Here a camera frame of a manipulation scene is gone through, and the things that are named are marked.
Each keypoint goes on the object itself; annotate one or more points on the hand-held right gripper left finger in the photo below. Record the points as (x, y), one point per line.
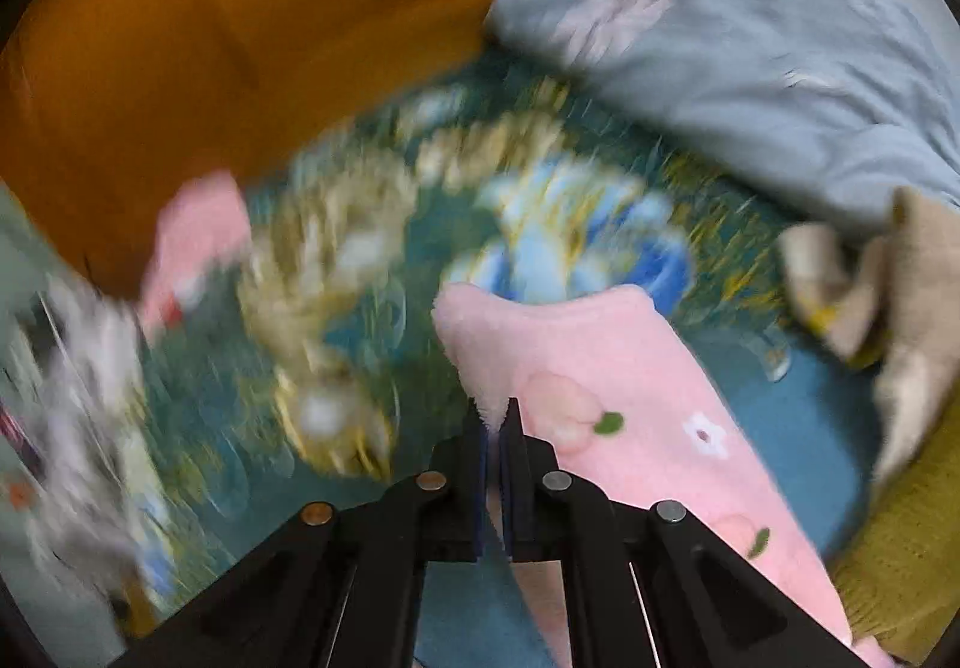
(478, 480)

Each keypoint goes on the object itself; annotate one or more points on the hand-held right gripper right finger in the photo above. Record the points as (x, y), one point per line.
(508, 480)

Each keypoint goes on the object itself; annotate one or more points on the floral printed blanket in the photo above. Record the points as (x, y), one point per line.
(360, 263)

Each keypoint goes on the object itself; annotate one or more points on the white patterned cloth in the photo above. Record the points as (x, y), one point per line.
(90, 413)

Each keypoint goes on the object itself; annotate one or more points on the olive green knit cloth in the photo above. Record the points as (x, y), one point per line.
(900, 563)

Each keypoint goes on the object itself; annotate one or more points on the beige cloth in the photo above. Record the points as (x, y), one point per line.
(892, 308)

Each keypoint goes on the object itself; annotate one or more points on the light blue floral quilt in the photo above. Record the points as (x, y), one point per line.
(750, 38)

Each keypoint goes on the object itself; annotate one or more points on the wooden headboard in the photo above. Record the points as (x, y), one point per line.
(187, 38)

